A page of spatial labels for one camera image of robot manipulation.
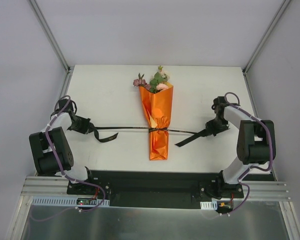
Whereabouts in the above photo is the orange wrapping paper sheet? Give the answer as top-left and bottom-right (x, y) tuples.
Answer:
(138, 83), (174, 161)

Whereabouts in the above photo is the black ribbon with gold text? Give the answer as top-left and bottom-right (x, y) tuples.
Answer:
(92, 126), (207, 148)

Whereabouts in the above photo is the mauve fake rose stem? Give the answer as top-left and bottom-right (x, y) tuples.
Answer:
(133, 73), (151, 91)

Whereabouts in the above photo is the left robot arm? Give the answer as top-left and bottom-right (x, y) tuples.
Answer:
(29, 95), (96, 195)

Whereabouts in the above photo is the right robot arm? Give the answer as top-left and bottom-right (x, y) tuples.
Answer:
(204, 96), (276, 198)

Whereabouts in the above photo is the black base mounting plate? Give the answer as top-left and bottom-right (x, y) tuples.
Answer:
(66, 170), (244, 209)

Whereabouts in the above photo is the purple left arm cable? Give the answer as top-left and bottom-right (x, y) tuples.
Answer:
(45, 94), (106, 208)

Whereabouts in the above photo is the right white slotted cable duct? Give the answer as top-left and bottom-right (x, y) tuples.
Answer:
(199, 201), (232, 211)

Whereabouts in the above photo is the white slotted cable duct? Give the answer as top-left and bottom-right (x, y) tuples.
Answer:
(199, 201), (232, 211)
(32, 196), (110, 208)

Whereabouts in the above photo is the left white slotted cable duct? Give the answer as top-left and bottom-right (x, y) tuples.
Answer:
(32, 196), (110, 208)

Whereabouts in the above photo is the left aluminium frame post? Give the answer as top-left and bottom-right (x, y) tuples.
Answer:
(27, 0), (71, 74)

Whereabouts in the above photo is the aluminium frame post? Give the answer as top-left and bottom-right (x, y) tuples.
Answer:
(27, 0), (71, 74)
(242, 0), (293, 76)

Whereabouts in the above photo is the right aluminium frame post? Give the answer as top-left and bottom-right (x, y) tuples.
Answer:
(242, 0), (293, 76)

